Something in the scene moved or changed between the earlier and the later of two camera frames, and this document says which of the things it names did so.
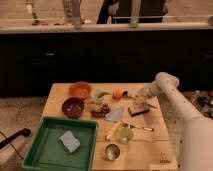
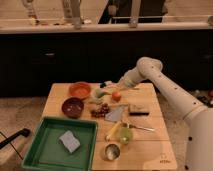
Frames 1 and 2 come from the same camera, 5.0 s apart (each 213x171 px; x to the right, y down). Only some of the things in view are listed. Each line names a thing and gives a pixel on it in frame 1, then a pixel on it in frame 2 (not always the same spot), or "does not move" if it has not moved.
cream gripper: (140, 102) to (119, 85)
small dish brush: (125, 94) to (110, 84)
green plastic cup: (126, 135) does not move
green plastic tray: (46, 152) does not move
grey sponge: (70, 142) does not move
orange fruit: (117, 94) does not move
